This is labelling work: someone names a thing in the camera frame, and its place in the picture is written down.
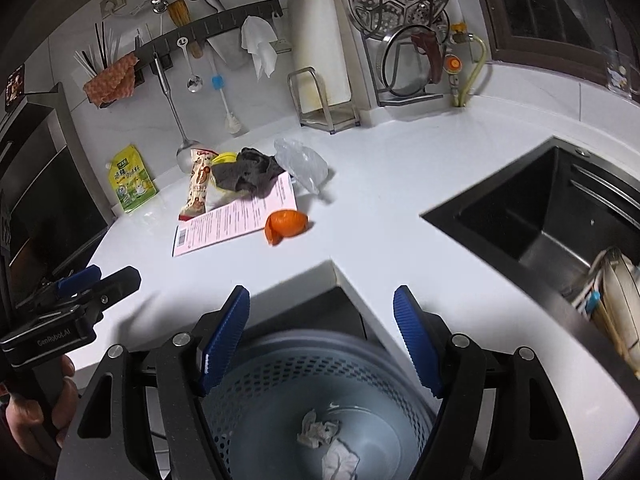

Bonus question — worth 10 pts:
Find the crumpled white tissue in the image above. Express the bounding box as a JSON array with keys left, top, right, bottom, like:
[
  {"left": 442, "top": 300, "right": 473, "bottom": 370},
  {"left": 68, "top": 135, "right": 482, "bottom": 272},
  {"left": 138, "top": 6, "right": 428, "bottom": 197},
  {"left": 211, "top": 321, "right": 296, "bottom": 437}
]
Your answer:
[
  {"left": 297, "top": 409, "right": 342, "bottom": 448},
  {"left": 320, "top": 439, "right": 362, "bottom": 480}
]

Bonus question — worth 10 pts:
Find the clear plastic wrap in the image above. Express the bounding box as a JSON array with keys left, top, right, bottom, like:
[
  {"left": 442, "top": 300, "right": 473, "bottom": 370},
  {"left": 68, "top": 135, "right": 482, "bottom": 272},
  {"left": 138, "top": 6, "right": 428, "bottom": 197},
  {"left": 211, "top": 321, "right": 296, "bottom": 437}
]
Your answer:
[{"left": 172, "top": 172, "right": 299, "bottom": 258}]

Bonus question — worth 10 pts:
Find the person's left hand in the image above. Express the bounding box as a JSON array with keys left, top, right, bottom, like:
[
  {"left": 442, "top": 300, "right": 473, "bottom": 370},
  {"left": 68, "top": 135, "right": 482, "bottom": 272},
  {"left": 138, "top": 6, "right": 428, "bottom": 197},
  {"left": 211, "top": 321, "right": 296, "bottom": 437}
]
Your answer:
[{"left": 0, "top": 355, "right": 78, "bottom": 466}]

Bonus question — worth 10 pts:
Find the white hanging tissue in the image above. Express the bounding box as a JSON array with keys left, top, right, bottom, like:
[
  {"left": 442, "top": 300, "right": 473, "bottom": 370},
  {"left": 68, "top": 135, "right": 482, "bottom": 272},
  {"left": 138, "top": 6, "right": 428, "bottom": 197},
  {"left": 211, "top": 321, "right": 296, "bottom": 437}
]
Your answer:
[{"left": 240, "top": 16, "right": 278, "bottom": 80}]

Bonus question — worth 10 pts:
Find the white cutting board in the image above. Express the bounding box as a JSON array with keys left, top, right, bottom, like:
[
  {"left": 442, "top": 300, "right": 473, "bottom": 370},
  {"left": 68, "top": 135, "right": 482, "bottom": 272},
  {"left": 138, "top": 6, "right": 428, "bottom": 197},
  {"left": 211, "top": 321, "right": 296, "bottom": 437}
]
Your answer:
[{"left": 291, "top": 0, "right": 351, "bottom": 111}]

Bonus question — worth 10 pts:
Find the yellow gas hose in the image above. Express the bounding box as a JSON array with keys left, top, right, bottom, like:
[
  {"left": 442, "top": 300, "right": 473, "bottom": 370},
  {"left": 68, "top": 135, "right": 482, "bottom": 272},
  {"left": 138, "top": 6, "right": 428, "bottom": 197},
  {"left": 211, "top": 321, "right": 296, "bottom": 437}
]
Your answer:
[{"left": 452, "top": 37, "right": 488, "bottom": 108}]

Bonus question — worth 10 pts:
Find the grey perforated trash bin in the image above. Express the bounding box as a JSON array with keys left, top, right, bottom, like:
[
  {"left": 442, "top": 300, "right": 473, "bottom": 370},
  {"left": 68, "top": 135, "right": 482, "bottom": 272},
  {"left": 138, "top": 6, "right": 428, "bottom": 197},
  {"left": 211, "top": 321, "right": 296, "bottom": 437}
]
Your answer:
[{"left": 197, "top": 332, "right": 453, "bottom": 480}]

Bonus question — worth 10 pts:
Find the metal cutting board holder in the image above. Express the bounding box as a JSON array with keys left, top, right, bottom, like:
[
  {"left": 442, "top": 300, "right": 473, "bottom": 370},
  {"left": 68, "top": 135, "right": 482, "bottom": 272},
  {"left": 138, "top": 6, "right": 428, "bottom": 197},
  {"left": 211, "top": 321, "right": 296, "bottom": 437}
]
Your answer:
[{"left": 287, "top": 66, "right": 362, "bottom": 134}]

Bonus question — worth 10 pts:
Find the black kitchen appliance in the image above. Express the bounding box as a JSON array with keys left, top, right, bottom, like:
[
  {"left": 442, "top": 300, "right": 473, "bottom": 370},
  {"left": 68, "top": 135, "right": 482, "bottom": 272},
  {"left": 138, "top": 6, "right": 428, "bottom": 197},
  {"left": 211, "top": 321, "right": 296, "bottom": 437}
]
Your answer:
[{"left": 0, "top": 82, "right": 113, "bottom": 311}]

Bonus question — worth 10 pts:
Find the green yellow seasoning pouch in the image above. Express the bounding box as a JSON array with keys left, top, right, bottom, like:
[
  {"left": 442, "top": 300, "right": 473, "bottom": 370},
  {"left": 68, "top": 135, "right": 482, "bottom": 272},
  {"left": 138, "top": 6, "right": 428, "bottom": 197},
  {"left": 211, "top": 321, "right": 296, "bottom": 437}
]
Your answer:
[{"left": 106, "top": 145, "right": 158, "bottom": 214}]

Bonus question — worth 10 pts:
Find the metal lid rack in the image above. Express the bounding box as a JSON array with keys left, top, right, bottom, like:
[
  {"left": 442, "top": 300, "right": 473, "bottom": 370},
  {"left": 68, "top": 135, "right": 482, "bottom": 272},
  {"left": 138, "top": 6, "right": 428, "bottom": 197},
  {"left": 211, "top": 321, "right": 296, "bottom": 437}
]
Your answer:
[{"left": 357, "top": 10, "right": 451, "bottom": 107}]

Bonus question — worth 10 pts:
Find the clear glass cup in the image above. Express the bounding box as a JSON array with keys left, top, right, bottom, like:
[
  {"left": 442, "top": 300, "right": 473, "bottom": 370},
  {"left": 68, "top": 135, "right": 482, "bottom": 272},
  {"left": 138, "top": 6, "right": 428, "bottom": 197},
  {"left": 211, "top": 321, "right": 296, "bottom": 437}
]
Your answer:
[{"left": 602, "top": 45, "right": 638, "bottom": 103}]

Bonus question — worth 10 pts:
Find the bamboo pot brush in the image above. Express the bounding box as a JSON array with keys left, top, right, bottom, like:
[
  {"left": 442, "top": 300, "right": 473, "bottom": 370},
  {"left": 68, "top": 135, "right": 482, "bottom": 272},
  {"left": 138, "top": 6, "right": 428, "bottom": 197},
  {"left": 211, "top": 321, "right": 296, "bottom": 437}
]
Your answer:
[{"left": 167, "top": 0, "right": 191, "bottom": 26}]

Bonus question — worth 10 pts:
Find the orange peel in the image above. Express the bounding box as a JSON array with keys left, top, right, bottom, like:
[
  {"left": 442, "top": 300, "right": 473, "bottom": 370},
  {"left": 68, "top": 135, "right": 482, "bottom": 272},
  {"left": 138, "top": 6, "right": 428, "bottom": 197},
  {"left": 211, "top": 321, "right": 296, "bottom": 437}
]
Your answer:
[{"left": 264, "top": 208, "right": 311, "bottom": 247}]

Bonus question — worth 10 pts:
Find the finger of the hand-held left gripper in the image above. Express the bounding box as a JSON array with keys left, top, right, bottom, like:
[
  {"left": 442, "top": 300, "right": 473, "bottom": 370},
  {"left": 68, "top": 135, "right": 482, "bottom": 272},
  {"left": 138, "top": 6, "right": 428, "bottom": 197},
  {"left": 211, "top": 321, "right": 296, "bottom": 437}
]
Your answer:
[
  {"left": 15, "top": 265, "right": 103, "bottom": 313},
  {"left": 60, "top": 267, "right": 142, "bottom": 322}
]

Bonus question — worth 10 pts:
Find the metal spoon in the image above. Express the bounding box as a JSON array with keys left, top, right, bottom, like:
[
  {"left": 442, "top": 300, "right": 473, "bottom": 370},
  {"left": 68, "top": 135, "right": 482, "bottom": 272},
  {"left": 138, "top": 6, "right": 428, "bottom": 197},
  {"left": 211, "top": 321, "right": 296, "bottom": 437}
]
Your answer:
[{"left": 176, "top": 37, "right": 203, "bottom": 93}]

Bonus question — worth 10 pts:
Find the dark grey wall rack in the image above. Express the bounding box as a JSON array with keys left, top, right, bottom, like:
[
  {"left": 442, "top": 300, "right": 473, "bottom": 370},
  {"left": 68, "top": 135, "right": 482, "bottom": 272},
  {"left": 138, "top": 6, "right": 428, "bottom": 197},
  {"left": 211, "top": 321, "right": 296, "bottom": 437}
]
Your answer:
[{"left": 135, "top": 0, "right": 283, "bottom": 63}]

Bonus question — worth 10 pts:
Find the clear plastic container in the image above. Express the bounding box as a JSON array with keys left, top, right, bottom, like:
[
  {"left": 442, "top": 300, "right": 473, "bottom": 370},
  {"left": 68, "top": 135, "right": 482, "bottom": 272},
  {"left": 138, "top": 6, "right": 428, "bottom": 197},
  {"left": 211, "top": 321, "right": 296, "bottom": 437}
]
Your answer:
[{"left": 206, "top": 162, "right": 251, "bottom": 211}]

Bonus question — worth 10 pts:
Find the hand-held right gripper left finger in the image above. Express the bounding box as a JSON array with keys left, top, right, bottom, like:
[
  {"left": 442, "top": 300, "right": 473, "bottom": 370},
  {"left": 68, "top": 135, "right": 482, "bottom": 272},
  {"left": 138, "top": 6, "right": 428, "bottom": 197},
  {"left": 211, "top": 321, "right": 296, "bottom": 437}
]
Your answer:
[{"left": 55, "top": 285, "right": 251, "bottom": 480}]

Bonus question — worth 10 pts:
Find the dark grey cloth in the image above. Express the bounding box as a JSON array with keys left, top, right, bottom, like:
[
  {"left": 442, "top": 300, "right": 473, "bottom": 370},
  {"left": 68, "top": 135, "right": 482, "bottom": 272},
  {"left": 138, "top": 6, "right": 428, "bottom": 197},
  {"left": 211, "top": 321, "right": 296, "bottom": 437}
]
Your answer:
[{"left": 212, "top": 147, "right": 287, "bottom": 201}]

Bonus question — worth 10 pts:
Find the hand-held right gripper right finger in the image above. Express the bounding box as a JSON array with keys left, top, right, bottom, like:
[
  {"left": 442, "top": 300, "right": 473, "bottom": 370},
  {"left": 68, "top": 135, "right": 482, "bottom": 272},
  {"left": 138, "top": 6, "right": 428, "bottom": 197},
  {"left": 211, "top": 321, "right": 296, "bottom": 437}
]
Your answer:
[{"left": 393, "top": 285, "right": 583, "bottom": 480}]

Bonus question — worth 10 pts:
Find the white brush with blue grip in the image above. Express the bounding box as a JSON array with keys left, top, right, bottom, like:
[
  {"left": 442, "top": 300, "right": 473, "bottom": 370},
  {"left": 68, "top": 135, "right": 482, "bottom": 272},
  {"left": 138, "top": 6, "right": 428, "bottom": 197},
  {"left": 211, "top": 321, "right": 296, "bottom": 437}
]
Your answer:
[{"left": 205, "top": 47, "right": 244, "bottom": 136}]

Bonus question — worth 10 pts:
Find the dark window frame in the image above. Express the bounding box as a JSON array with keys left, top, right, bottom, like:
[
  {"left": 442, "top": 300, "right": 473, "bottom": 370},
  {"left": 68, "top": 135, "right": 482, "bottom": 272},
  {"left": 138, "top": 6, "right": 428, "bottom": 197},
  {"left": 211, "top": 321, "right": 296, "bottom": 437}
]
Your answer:
[{"left": 470, "top": 0, "right": 640, "bottom": 86}]

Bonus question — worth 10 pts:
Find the metal spatula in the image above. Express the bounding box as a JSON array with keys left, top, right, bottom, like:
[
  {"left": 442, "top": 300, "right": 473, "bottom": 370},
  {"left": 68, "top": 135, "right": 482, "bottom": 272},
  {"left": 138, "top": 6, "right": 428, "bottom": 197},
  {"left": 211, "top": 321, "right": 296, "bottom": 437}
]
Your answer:
[{"left": 152, "top": 52, "right": 203, "bottom": 171}]

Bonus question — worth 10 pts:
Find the glass pot lid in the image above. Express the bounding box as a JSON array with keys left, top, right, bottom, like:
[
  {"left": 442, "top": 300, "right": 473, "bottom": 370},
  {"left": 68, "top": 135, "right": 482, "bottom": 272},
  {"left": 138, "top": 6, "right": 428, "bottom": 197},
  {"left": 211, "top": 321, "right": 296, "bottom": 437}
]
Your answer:
[{"left": 382, "top": 24, "right": 446, "bottom": 97}]

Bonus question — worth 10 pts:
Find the peanut snack wrapper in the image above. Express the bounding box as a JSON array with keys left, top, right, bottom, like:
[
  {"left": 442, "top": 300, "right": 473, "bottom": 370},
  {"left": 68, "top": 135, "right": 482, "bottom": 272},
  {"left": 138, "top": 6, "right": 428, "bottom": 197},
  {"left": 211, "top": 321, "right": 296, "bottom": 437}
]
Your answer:
[{"left": 178, "top": 148, "right": 219, "bottom": 221}]

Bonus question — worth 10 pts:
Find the gas valve with orange knob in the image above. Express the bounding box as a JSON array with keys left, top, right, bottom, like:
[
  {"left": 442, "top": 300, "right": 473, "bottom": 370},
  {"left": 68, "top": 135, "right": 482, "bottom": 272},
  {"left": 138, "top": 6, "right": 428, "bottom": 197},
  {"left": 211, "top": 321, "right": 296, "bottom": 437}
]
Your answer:
[{"left": 445, "top": 22, "right": 476, "bottom": 106}]

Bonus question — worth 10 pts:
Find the clear plastic bag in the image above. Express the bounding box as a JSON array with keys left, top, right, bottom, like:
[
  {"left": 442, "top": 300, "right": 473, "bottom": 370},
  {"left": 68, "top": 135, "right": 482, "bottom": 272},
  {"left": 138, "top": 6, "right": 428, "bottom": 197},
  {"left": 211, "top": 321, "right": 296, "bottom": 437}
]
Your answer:
[{"left": 273, "top": 136, "right": 331, "bottom": 196}]

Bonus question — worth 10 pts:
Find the orange patterned cloth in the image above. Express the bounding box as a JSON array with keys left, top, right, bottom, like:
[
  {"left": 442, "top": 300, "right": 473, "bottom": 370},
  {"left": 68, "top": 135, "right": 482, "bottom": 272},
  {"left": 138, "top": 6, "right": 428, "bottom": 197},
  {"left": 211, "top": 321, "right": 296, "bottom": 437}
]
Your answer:
[{"left": 82, "top": 54, "right": 140, "bottom": 108}]

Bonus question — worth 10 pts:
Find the bundle of chopsticks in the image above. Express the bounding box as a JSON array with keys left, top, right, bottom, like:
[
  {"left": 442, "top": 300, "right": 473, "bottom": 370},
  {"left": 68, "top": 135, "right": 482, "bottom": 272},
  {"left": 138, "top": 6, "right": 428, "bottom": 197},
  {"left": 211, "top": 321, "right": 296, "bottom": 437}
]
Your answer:
[{"left": 74, "top": 21, "right": 123, "bottom": 78}]

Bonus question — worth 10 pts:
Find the dark kitchen sink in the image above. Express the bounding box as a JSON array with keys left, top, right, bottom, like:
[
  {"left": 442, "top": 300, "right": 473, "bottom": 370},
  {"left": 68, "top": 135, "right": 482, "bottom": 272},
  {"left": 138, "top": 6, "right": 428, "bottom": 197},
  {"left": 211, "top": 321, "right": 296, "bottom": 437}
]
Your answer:
[{"left": 421, "top": 135, "right": 640, "bottom": 376}]

